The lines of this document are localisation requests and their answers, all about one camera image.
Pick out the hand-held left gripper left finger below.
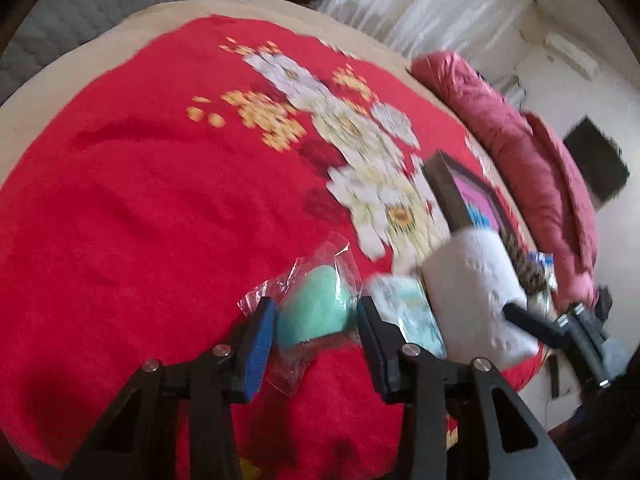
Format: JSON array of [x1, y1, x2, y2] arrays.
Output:
[[60, 297, 277, 480]]

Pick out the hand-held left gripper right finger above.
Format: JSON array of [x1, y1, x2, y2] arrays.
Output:
[[356, 296, 576, 480]]

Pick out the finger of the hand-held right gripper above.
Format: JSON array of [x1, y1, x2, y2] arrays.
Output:
[[502, 302, 572, 349]]

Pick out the leopard print pouch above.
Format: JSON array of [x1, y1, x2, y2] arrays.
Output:
[[500, 230, 549, 296]]

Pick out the blue and white packet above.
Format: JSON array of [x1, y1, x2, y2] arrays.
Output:
[[530, 252, 556, 281]]

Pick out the white toilet paper roll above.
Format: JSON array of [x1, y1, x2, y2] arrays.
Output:
[[420, 227, 539, 371]]

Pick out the green sponge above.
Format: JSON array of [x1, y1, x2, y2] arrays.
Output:
[[239, 232, 364, 396]]

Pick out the dark cardboard box tray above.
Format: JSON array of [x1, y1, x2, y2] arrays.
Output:
[[422, 149, 552, 287]]

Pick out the green patterned tissue pack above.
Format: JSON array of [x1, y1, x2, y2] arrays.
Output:
[[367, 275, 449, 361]]

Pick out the pink and blue book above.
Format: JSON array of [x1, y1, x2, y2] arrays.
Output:
[[452, 170, 512, 234]]

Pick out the pink quilt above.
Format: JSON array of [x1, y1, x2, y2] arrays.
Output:
[[410, 50, 599, 307]]

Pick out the black television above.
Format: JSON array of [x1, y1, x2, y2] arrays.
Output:
[[564, 116, 630, 206]]

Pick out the red floral blanket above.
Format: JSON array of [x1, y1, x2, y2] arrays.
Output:
[[0, 14, 547, 472]]

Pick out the white air conditioner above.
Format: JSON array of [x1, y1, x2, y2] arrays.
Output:
[[545, 32, 601, 79]]

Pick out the white curtain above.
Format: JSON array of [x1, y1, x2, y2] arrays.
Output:
[[315, 0, 537, 62]]

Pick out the grey quilted cover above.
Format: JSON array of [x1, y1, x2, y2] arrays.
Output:
[[0, 0, 251, 92]]

